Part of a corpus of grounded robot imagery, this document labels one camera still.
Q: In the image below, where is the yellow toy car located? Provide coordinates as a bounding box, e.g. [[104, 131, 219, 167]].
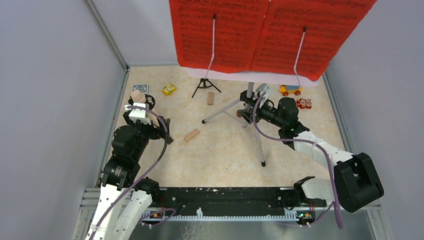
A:
[[279, 85, 302, 97]]

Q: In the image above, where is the lying wooden block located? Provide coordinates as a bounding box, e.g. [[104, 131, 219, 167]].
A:
[[184, 128, 201, 143]]

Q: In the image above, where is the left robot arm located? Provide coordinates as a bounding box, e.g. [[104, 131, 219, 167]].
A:
[[85, 112, 172, 240]]

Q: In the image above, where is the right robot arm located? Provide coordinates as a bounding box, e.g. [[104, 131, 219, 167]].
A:
[[237, 91, 385, 213]]

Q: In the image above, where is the yellow toy block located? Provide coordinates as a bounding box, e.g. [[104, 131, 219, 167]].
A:
[[162, 83, 177, 96]]

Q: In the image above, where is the silver music stand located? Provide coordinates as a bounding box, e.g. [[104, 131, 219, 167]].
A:
[[185, 13, 323, 168]]

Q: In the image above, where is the blue playing card box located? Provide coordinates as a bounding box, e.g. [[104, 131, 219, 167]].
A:
[[131, 84, 149, 94]]

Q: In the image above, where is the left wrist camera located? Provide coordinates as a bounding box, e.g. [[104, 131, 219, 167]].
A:
[[124, 103, 152, 125]]

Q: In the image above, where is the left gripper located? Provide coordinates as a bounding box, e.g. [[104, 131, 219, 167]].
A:
[[124, 111, 170, 160]]

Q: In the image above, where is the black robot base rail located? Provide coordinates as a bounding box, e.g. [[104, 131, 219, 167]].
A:
[[151, 187, 327, 217]]

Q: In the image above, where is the small black tripod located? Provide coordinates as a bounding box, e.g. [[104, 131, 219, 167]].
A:
[[191, 78, 222, 98]]

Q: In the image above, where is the upright wooden block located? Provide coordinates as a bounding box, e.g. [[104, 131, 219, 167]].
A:
[[206, 92, 215, 106]]

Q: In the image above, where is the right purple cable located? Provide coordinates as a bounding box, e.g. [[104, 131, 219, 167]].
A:
[[252, 91, 344, 230]]

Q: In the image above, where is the red sheet music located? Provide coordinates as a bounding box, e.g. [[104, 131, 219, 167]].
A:
[[250, 0, 376, 81], [169, 0, 270, 74]]

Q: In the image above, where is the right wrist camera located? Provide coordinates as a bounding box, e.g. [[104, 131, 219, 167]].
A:
[[255, 83, 274, 100]]

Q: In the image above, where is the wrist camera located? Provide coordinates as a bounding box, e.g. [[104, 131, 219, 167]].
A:
[[124, 103, 152, 125], [255, 83, 274, 100]]

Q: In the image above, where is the toy microphone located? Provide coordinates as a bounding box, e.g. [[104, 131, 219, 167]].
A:
[[129, 89, 156, 110]]

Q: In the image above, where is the red owl toy block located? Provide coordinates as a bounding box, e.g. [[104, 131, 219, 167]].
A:
[[296, 98, 312, 109]]

